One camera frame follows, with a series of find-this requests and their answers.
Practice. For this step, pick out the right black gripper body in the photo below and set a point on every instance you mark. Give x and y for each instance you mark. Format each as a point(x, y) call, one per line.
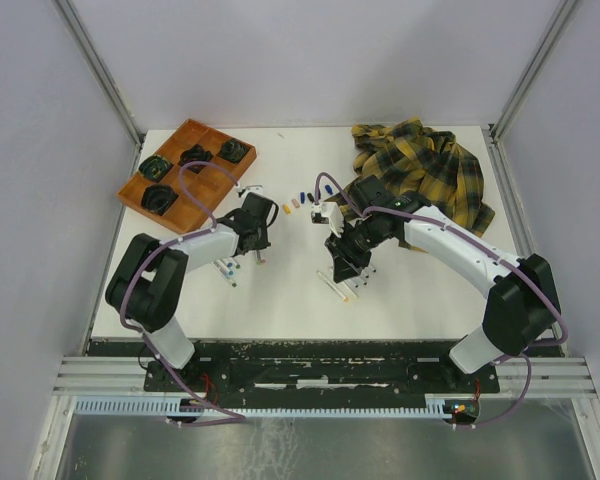
point(355, 241)

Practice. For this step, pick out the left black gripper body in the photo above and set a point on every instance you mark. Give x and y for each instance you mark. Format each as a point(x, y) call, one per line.
point(262, 240)

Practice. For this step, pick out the pink cap white marker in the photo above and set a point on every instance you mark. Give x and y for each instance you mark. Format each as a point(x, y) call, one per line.
point(332, 286)

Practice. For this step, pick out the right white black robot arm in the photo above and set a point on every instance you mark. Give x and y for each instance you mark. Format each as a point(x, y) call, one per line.
point(522, 306)

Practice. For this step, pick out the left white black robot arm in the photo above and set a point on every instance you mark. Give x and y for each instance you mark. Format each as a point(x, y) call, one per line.
point(146, 286)

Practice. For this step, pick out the light blue cap marker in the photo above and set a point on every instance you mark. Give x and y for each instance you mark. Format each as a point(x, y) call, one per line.
point(227, 267)

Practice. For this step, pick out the dark green cap marker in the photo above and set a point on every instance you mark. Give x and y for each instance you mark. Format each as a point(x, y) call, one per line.
point(229, 280)

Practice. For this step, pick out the orange compartment tray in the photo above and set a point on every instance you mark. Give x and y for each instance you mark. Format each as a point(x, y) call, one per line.
point(197, 165)

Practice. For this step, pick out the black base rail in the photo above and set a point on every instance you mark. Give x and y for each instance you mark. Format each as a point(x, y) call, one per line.
point(330, 374)

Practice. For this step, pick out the white cable duct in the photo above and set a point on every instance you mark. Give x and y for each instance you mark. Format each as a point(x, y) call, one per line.
point(181, 408)

